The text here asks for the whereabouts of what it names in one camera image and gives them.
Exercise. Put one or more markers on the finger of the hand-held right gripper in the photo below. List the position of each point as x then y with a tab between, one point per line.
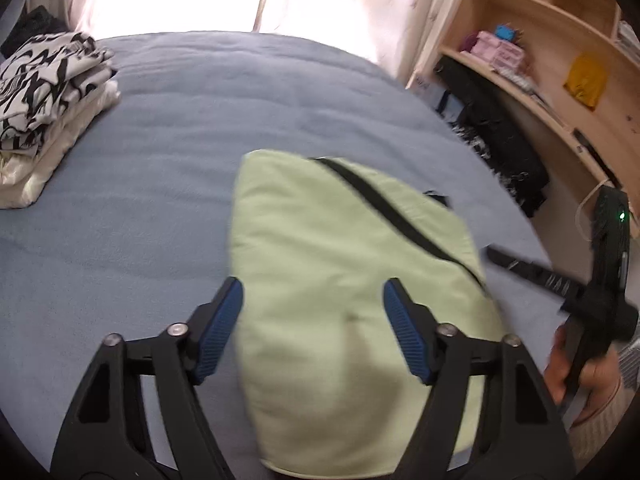
535	272

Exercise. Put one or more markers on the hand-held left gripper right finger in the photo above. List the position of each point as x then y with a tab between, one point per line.
405	330

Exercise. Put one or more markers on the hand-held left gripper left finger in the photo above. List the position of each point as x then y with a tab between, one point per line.
220	320

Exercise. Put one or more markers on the green and black hooded jacket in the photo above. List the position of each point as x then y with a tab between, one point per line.
310	240

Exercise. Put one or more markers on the person's right forearm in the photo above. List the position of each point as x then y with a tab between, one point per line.
595	425

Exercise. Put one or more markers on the person's right hand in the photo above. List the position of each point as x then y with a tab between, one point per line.
554	365

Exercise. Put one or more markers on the black bag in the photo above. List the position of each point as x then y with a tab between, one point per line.
500	140

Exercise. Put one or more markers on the blue-grey bed blanket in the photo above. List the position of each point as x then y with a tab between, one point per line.
150	185

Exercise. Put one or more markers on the yellow cloth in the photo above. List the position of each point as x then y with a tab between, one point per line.
585	80

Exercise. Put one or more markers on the white printed box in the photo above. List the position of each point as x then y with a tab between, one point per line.
425	82

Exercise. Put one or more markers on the pink storage boxes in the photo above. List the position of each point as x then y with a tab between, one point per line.
500	52

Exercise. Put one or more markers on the wooden shelf unit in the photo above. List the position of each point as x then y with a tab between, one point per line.
550	35

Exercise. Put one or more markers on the folded cream garment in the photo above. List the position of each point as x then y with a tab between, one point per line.
50	160

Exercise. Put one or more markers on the small teal object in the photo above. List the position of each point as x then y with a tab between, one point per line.
506	33

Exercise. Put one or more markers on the white sheer curtain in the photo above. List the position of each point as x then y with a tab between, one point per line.
350	5

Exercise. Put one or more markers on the black clothing pile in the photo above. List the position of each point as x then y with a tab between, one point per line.
35	25

